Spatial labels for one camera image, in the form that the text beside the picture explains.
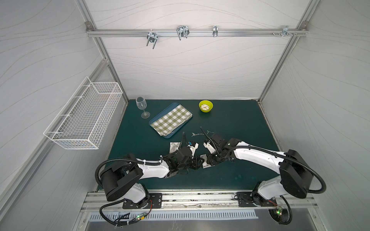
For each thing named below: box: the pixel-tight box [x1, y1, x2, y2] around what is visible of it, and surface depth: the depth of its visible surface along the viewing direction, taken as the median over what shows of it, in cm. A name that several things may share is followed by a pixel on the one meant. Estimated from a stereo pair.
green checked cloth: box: [150, 104, 193, 137], surface depth 109 cm
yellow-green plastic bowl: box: [198, 99, 214, 114], surface depth 114 cm
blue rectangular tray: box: [148, 102, 194, 124], surface depth 115 cm
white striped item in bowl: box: [200, 103, 210, 111], surface depth 114 cm
